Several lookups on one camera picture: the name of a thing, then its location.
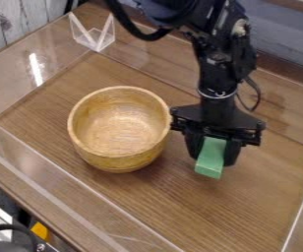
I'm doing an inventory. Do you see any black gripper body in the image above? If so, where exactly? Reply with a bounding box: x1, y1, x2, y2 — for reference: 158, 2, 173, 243
169, 94, 266, 148

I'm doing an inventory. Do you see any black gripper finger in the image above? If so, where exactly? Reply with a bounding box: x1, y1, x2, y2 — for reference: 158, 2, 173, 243
223, 141, 242, 166
185, 131, 203, 159

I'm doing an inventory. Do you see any green rectangular block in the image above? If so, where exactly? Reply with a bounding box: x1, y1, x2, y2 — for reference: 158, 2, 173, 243
194, 137, 226, 179

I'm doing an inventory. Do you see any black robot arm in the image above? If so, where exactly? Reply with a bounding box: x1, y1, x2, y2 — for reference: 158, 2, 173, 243
104, 0, 265, 166

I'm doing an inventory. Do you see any brown wooden bowl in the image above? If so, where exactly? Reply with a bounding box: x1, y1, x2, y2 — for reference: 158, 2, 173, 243
67, 86, 171, 173

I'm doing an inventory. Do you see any yellow and black device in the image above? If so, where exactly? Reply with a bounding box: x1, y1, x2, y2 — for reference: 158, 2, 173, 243
12, 209, 60, 252

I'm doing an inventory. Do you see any clear acrylic corner bracket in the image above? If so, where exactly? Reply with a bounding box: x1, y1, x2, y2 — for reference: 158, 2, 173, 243
67, 13, 115, 52

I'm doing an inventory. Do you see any black cable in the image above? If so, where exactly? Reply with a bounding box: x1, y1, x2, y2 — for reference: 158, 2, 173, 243
0, 223, 37, 252

